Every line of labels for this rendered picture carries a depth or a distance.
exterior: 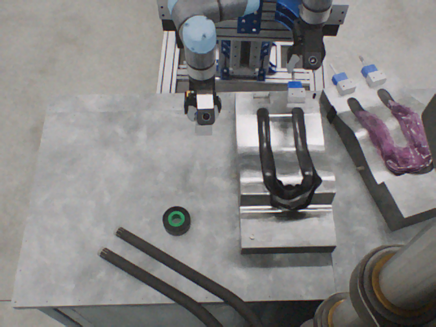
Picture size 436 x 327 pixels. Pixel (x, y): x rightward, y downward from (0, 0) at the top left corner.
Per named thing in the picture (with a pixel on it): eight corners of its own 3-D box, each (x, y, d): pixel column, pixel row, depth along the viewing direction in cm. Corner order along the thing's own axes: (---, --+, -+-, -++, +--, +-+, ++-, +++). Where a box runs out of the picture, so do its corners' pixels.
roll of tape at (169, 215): (175, 241, 134) (174, 237, 131) (157, 222, 137) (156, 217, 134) (196, 224, 137) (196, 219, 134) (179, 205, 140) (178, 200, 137)
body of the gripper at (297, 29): (316, 34, 133) (326, 0, 123) (320, 57, 129) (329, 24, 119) (290, 34, 133) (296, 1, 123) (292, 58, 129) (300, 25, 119)
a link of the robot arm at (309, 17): (333, 12, 115) (300, 13, 115) (329, 26, 119) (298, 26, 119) (329, -9, 118) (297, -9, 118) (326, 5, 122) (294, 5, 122)
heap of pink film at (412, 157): (348, 113, 148) (354, 98, 141) (398, 98, 151) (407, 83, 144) (387, 183, 137) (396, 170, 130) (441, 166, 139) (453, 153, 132)
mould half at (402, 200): (319, 98, 158) (326, 78, 149) (388, 78, 162) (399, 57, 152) (390, 231, 136) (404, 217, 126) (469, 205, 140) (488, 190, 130)
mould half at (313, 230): (233, 108, 156) (235, 83, 144) (311, 107, 157) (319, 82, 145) (241, 254, 133) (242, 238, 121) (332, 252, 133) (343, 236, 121)
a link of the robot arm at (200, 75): (216, 70, 114) (183, 71, 114) (216, 82, 118) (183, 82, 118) (215, 47, 118) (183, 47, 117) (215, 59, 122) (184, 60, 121)
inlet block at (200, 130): (195, 100, 145) (194, 89, 140) (211, 99, 145) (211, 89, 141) (195, 135, 139) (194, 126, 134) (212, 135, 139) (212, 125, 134)
